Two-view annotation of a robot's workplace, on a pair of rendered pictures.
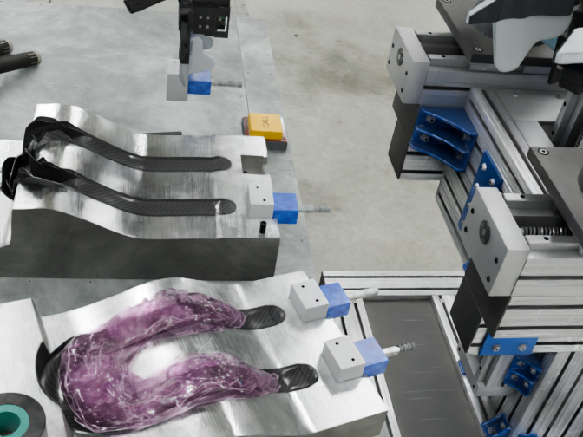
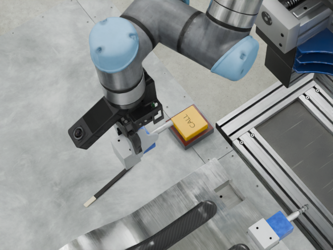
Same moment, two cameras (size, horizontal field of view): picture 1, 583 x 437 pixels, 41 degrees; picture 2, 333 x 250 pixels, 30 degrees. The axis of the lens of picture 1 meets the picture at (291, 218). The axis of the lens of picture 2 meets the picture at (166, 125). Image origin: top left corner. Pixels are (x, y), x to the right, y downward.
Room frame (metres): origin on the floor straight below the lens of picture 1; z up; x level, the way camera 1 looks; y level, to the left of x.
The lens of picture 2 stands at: (0.62, 0.29, 2.05)
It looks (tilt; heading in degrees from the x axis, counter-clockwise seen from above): 62 degrees down; 346
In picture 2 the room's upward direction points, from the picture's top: 8 degrees counter-clockwise
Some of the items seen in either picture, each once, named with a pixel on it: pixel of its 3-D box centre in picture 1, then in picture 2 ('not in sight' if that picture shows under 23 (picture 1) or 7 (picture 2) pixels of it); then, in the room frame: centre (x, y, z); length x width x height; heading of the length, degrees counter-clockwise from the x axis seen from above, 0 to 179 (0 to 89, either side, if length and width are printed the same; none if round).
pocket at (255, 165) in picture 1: (253, 173); (230, 197); (1.03, 0.07, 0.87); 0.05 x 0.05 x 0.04; 13
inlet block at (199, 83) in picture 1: (204, 81); (145, 138); (1.20, 0.19, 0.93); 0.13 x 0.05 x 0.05; 104
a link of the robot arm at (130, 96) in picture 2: not in sight; (121, 80); (1.19, 0.21, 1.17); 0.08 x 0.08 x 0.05
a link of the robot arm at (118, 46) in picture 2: not in sight; (117, 53); (1.19, 0.21, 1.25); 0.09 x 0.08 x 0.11; 124
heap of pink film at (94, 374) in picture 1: (167, 352); not in sight; (0.62, 0.12, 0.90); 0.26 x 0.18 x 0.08; 121
